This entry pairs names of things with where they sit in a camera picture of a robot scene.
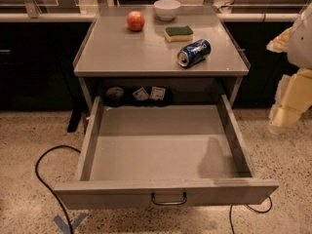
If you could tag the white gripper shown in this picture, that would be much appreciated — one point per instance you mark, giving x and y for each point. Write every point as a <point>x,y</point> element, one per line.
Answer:
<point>301,44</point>

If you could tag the blue pepsi can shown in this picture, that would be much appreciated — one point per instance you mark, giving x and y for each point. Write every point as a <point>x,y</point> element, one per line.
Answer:
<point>193,53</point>

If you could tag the grey open top drawer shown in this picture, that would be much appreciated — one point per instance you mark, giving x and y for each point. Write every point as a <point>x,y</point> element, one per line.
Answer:
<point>130,152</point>

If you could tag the round grey object under top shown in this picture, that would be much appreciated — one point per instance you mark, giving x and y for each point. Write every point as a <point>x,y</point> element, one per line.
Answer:
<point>115,93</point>

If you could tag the grey cabinet with top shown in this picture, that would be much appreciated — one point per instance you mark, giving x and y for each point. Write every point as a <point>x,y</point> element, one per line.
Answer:
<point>110,49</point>

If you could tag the yellow green sponge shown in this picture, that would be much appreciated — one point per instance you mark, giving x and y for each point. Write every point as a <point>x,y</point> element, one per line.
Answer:
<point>178,33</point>

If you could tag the white tag right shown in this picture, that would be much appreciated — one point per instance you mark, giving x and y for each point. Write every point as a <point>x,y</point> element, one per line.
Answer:
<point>157,93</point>

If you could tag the white tag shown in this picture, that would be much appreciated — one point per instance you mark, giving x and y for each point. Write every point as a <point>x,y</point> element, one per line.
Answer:
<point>141,94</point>
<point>157,93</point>

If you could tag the white bowl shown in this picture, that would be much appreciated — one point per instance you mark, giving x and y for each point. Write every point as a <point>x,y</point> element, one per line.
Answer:
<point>166,9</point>

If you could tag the white tag left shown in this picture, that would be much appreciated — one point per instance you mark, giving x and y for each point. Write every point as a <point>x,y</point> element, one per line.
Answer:
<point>141,94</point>

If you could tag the red apple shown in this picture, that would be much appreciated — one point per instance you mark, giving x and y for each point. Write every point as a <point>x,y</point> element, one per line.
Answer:
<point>135,21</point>

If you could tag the blue tape floor mark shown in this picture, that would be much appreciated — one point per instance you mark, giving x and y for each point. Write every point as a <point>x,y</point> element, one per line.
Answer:
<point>68,227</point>

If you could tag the black metal drawer handle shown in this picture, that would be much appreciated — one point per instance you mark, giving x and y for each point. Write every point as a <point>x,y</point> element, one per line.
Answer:
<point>182,201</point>

